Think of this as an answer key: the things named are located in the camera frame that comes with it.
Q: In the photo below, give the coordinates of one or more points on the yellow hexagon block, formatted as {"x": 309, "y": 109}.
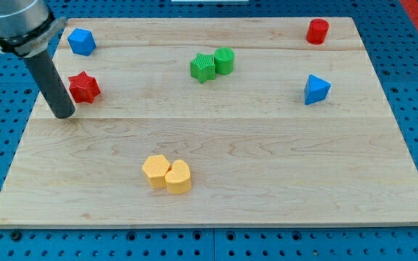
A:
{"x": 154, "y": 168}

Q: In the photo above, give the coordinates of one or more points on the green star block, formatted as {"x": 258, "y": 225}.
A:
{"x": 203, "y": 67}

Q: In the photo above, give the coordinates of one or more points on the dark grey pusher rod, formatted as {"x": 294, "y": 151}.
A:
{"x": 50, "y": 84}

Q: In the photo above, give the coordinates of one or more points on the blue cube block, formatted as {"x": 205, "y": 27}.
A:
{"x": 81, "y": 42}

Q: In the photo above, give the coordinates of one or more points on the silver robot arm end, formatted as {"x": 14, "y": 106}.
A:
{"x": 27, "y": 26}

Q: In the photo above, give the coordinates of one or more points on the yellow heart block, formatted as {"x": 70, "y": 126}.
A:
{"x": 178, "y": 178}

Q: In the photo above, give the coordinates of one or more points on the red star block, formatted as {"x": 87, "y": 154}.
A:
{"x": 83, "y": 88}

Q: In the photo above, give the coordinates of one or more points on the blue triangular prism block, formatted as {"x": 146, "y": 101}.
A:
{"x": 315, "y": 90}

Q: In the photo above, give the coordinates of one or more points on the light wooden board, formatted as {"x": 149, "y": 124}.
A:
{"x": 258, "y": 156}

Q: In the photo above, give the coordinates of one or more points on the green cylinder block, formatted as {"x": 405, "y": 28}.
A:
{"x": 224, "y": 60}

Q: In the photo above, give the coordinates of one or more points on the red cylinder block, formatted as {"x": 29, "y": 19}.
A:
{"x": 317, "y": 31}

